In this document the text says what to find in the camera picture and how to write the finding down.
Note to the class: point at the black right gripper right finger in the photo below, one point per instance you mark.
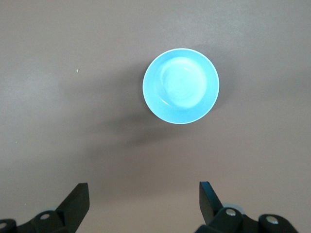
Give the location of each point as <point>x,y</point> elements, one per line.
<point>213,213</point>

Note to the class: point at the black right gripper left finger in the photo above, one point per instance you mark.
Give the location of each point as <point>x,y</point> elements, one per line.
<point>73,211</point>

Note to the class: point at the blue plastic bowl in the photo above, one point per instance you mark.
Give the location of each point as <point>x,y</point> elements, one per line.
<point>181,86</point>

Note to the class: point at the brown table mat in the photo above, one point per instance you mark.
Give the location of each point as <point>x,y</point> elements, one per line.
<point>73,121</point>

